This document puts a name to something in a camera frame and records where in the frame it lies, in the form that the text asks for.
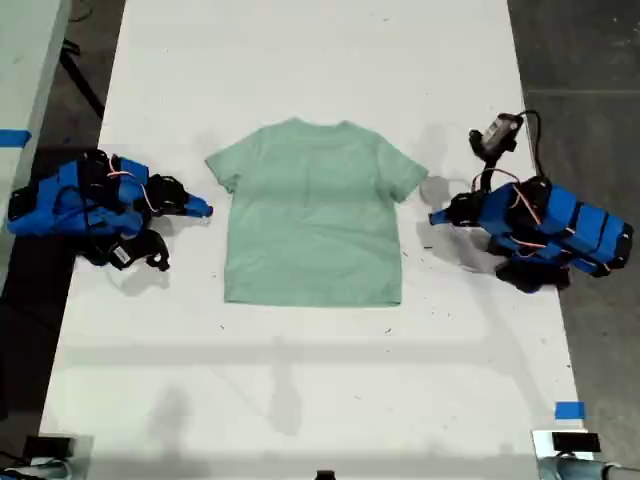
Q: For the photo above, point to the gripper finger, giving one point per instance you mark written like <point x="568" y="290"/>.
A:
<point x="443" y="221"/>
<point x="197" y="213"/>
<point x="442" y="214"/>
<point x="197" y="202"/>

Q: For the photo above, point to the pale green t-shirt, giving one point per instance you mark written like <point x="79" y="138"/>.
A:
<point x="310" y="225"/>

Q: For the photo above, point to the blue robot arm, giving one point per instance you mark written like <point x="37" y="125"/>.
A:
<point x="575" y="220"/>
<point x="65" y="195"/>

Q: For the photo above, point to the black tripod leg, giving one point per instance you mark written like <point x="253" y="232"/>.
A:
<point x="82" y="83"/>

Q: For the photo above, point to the long blue tape strip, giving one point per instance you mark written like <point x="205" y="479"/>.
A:
<point x="15" y="137"/>

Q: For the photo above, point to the white side table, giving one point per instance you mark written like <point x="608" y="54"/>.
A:
<point x="25" y="65"/>

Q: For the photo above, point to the square blue tape piece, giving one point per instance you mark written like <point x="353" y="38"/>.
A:
<point x="570" y="410"/>

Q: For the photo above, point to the shiny metal plate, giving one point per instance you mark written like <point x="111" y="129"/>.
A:
<point x="85" y="450"/>
<point x="542" y="445"/>

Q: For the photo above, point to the small black box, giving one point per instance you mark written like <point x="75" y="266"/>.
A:
<point x="575" y="442"/>
<point x="47" y="446"/>

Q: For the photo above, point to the grey metal tube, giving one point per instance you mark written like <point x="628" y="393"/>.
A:
<point x="565" y="470"/>

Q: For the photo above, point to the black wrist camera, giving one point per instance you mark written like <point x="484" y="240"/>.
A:
<point x="122" y="254"/>
<point x="500" y="131"/>

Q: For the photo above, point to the small black mount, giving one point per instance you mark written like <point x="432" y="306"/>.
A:
<point x="325" y="476"/>

